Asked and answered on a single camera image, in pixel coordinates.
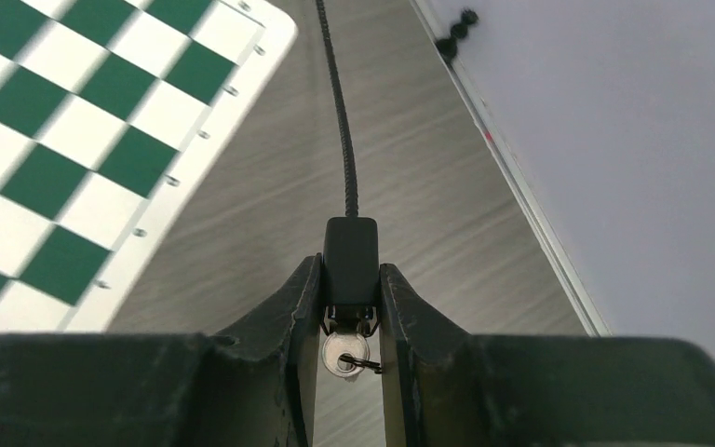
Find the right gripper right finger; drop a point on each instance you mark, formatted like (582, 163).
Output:
(443, 386)

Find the green white chessboard mat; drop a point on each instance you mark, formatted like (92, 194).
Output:
(111, 115)

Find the silver key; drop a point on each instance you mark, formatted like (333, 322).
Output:
(347, 355)

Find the black wall knob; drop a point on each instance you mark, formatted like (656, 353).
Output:
(447, 46)

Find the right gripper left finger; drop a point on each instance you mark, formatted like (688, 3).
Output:
(252, 383)

